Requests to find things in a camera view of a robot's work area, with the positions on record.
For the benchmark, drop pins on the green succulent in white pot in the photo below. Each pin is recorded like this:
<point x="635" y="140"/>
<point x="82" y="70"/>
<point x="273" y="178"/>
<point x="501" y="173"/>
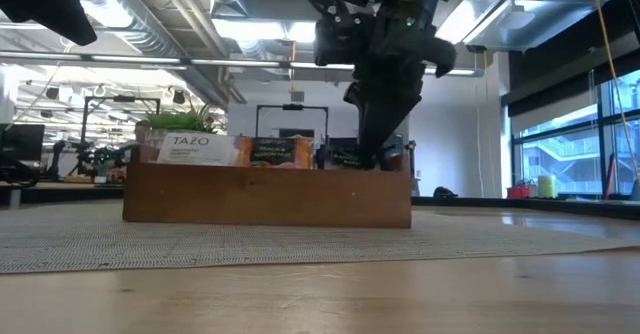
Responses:
<point x="175" y="120"/>

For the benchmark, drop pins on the orange peach tea packet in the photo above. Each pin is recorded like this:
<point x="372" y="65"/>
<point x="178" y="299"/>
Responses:
<point x="275" y="151"/>

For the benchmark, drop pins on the white orange Tazo tea packet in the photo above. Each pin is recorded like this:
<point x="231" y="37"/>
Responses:
<point x="197" y="149"/>

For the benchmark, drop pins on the black background robot arm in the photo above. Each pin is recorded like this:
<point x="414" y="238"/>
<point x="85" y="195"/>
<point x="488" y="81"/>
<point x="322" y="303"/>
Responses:
<point x="102" y="161"/>
<point x="57" y="159"/>

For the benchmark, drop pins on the wooden three-compartment tea tray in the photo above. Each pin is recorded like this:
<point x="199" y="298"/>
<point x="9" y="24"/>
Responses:
<point x="265" y="199"/>

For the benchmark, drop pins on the black blackcurrant tea packet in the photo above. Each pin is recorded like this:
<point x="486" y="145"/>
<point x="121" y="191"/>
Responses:
<point x="342" y="158"/>

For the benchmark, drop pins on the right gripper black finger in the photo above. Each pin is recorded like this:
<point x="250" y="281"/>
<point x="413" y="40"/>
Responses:
<point x="377" y="119"/>

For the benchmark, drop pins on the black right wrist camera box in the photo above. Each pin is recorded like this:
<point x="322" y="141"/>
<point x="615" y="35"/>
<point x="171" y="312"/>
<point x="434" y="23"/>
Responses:
<point x="335" y="41"/>

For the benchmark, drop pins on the red box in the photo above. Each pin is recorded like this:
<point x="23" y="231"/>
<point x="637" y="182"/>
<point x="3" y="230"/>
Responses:
<point x="518" y="192"/>

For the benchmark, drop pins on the yellow-green container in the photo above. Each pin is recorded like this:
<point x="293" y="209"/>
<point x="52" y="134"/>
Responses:
<point x="547" y="186"/>

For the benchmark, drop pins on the rectangular silver ventilation duct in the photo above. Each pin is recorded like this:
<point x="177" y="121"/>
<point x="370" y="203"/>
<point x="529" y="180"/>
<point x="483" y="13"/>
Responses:
<point x="520" y="26"/>

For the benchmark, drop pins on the black metal rig frame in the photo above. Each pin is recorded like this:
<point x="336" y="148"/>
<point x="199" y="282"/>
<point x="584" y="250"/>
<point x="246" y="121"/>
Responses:
<point x="550" y="208"/>

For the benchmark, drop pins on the black background rig frame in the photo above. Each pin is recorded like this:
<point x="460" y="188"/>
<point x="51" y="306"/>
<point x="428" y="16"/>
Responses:
<point x="292" y="107"/>
<point x="120" y="98"/>

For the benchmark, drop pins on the black framed window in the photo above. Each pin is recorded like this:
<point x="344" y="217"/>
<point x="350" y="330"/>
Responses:
<point x="565" y="149"/>

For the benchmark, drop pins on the black monitor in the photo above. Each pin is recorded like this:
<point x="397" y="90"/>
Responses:
<point x="22" y="141"/>

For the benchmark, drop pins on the grey woven placemat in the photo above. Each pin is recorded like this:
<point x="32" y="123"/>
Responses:
<point x="300" y="244"/>

